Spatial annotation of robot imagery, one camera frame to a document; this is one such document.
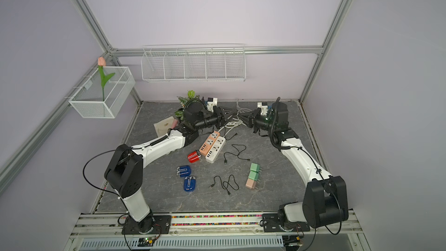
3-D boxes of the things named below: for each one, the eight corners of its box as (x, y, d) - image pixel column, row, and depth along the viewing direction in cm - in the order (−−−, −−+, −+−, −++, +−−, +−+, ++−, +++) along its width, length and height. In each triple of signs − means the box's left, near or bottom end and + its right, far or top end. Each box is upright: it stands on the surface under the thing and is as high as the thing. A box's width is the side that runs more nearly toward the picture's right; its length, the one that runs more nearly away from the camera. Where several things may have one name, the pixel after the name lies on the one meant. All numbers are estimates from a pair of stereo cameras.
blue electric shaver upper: (177, 177, 89) (175, 175, 87) (178, 167, 92) (177, 165, 90) (190, 177, 89) (189, 175, 87) (192, 167, 92) (190, 165, 90)
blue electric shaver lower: (183, 191, 84) (182, 189, 82) (185, 177, 88) (184, 175, 86) (195, 191, 84) (194, 189, 82) (196, 177, 88) (195, 175, 86)
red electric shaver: (187, 158, 95) (186, 156, 93) (196, 151, 98) (195, 148, 96) (193, 165, 93) (192, 163, 91) (202, 157, 96) (202, 155, 93)
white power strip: (204, 160, 94) (203, 158, 92) (218, 137, 104) (218, 134, 102) (213, 164, 93) (213, 162, 91) (226, 140, 102) (226, 138, 100)
